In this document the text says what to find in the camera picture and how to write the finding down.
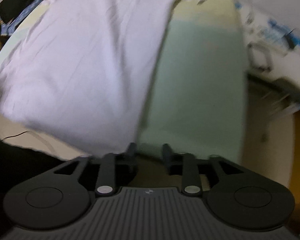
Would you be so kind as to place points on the black power adapter with cable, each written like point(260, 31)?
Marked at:
point(290, 39)

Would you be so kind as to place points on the blue white checkered cloth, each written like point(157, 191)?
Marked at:
point(7, 29)

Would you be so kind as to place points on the white t-shirt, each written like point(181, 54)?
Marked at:
point(83, 70)

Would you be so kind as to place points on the white power strip blue sockets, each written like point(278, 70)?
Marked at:
point(262, 33)

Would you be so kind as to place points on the yellow green baby blanket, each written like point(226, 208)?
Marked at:
point(196, 96)

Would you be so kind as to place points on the black wire bracket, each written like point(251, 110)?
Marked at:
point(259, 57)

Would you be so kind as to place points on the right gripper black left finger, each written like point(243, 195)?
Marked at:
point(116, 171)

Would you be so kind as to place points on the black bag at left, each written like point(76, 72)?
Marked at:
point(11, 9)

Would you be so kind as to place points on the white side desk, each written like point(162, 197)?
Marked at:
point(286, 63)

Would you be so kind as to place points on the blue tray on desk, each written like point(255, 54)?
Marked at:
point(281, 29)

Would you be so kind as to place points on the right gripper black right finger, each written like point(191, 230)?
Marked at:
point(185, 165)

